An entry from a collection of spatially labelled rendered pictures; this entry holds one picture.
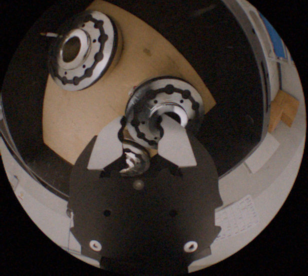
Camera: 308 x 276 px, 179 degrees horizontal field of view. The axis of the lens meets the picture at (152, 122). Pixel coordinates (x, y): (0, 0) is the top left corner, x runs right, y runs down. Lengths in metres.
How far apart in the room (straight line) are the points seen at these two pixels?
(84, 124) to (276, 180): 3.04
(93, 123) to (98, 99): 0.05
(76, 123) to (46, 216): 3.45
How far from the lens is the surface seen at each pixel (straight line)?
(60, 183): 0.33
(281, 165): 3.03
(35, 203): 3.62
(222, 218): 2.94
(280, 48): 1.98
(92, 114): 0.17
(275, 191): 2.96
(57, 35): 0.16
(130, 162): 0.16
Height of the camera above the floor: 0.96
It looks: 58 degrees down
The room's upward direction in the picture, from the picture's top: 172 degrees clockwise
